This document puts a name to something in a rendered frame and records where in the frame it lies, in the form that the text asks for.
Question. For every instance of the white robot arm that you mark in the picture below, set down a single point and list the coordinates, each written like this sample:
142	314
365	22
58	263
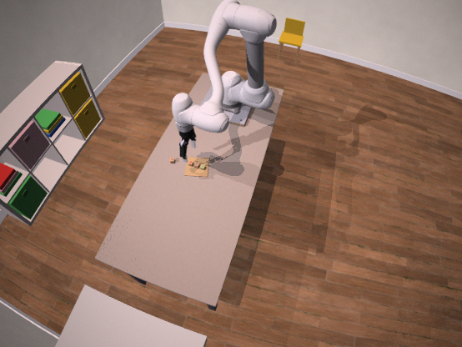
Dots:
230	90

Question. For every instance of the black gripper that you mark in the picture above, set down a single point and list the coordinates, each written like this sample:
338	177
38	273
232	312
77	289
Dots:
185	138

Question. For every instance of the tan square mat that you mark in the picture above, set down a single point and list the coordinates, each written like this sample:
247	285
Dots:
192	171

